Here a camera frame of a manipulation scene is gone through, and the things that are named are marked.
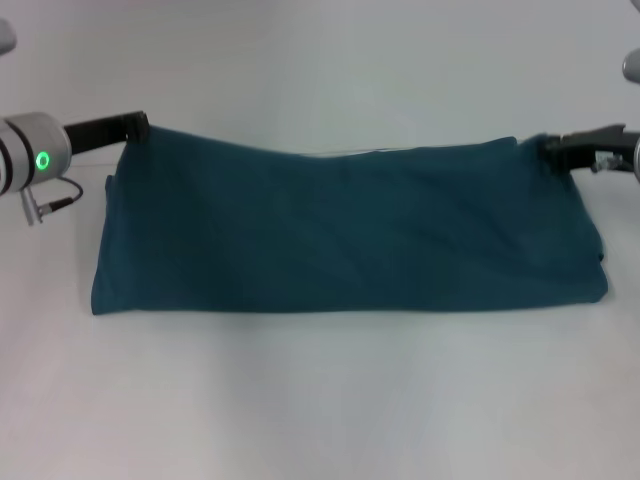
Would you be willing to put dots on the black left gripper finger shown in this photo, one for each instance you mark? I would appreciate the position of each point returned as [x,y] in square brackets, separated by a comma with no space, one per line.
[137,126]

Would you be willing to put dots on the teal t-shirt with white lettering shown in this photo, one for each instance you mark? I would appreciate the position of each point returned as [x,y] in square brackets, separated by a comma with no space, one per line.
[350,225]

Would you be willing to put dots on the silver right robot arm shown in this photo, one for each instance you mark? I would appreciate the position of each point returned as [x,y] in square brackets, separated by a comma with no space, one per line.
[637,157]

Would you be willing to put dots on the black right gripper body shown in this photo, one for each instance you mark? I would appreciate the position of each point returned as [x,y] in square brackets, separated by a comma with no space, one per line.
[597,147]

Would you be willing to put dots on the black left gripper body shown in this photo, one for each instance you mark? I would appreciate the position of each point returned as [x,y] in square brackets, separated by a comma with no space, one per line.
[97,131]

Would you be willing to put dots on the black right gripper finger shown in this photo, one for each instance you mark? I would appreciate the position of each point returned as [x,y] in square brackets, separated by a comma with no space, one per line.
[552,150]

